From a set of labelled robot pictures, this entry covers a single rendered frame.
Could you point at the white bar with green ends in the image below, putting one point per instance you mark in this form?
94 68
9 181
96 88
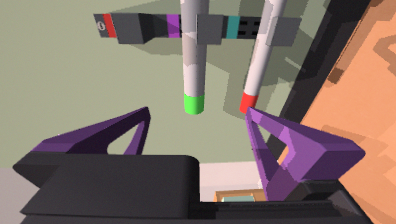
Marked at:
194 56

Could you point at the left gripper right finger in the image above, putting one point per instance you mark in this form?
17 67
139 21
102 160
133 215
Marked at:
313 154

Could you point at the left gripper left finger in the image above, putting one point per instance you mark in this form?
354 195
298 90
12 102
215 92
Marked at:
95 139

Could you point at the white bar with red end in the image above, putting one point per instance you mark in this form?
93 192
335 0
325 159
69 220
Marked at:
261 54

